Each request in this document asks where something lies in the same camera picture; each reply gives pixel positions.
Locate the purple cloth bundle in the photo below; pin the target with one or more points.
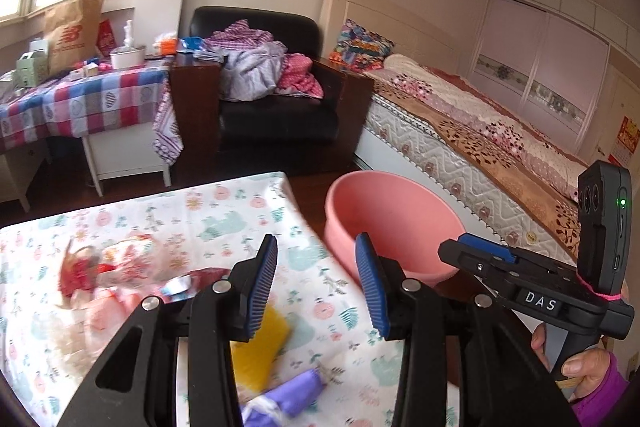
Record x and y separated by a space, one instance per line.
279 406

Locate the dark wooden side cabinet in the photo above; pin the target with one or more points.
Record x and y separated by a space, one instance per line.
194 89

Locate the white round tub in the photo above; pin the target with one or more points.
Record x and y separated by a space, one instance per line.
126 57

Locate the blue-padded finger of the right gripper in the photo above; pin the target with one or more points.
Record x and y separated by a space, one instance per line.
500 251

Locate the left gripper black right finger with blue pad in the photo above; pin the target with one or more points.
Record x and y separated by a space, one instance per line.
501 380

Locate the pile of clothes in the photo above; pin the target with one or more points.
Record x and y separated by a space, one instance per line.
255 65

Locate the orange tissue box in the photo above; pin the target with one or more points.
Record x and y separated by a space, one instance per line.
166 43

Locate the pink sliding wardrobe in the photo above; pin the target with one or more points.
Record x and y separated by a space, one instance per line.
568 67

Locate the bed with patterned quilt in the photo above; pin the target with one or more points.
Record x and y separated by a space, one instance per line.
507 173

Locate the beige wooden headboard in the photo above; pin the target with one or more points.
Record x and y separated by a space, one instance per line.
413 36

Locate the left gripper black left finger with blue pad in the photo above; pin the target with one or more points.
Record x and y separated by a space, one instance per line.
134 380

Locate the black leather armchair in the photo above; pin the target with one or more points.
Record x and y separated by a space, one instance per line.
278 119

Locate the white table frame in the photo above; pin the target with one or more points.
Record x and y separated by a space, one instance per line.
109 154

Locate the plaid tablecloth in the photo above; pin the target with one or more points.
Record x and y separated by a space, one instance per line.
110 101

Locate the floral bear tablecloth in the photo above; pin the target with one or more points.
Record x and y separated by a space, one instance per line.
165 235

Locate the yellow mesh wrapper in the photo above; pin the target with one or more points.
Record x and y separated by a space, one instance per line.
253 361

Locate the pink plastic basin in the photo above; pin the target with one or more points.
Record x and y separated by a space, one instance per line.
405 221

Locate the purple sleeve forearm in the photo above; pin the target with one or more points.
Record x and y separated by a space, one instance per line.
592 409

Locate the red paper sign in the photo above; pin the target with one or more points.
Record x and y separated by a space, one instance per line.
106 42

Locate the green house-shaped box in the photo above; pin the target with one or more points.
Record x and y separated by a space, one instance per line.
32 68

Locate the colourful cartoon pillow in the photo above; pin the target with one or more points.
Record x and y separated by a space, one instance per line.
358 49

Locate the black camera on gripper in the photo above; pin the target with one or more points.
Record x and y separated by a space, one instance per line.
604 216

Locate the pink plastic wrappers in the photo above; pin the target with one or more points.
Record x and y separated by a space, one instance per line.
130 286

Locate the brown New Balance paper bag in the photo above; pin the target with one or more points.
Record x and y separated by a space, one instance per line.
71 29

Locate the red pink paper cups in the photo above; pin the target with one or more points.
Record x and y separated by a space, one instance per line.
79 272

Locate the person's right hand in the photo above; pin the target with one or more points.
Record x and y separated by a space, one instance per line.
588 368

